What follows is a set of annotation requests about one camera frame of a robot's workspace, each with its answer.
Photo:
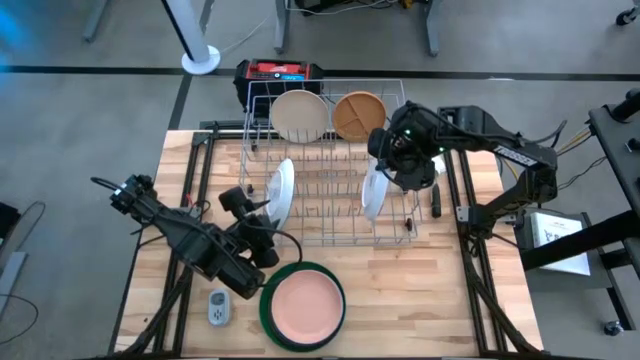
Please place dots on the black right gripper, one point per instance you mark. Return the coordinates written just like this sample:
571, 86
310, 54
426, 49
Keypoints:
405, 150

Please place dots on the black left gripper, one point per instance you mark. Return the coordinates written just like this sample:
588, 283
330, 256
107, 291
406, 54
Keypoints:
240, 205

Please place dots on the blue striped white plate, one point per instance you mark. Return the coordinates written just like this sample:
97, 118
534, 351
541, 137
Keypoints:
281, 192

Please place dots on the white plate red rim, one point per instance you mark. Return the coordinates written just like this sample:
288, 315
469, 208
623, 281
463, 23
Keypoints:
375, 192

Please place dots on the orange divided plate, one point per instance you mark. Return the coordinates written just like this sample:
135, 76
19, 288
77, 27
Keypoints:
360, 117

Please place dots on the beige plate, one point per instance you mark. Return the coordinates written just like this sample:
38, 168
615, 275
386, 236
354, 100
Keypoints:
300, 116

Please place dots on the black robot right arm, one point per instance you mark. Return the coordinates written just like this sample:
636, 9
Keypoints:
480, 135

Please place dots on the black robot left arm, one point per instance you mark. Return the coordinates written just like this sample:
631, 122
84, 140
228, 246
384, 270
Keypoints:
200, 245

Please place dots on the black cylindrical tool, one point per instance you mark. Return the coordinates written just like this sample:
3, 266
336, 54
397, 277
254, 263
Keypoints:
436, 200

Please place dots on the white digital timer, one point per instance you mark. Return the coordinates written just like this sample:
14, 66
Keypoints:
219, 307

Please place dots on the pink plate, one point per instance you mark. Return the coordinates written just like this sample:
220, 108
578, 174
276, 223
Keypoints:
307, 307

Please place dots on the green plate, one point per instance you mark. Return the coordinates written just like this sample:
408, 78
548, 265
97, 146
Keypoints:
265, 327

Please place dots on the red black power station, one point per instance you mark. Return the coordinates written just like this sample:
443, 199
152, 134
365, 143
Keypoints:
277, 70

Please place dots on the grey desk leg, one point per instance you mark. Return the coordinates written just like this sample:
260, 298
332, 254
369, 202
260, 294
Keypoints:
95, 20
282, 25
434, 27

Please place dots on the white pole round base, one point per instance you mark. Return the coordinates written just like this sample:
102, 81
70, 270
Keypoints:
200, 62

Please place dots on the white paper manual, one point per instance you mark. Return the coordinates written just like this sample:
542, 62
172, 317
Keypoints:
560, 242

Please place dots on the black equipment stand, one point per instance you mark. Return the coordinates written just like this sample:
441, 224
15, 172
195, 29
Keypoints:
620, 150

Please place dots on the black caster wheel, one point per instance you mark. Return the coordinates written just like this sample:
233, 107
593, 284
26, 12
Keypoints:
613, 328
627, 16

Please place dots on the black aluminium rig frame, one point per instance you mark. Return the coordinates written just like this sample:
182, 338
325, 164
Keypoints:
210, 126

